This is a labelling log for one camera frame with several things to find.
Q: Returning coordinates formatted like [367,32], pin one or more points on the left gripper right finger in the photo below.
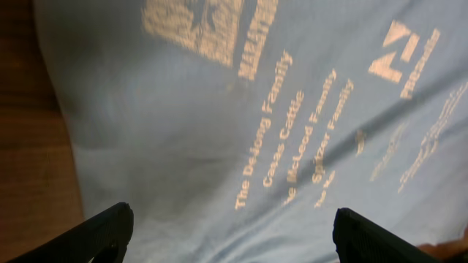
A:
[359,240]

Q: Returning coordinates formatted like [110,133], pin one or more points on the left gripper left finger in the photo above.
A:
[102,238]

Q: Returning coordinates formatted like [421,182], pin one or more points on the light blue printed t-shirt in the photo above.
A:
[236,129]

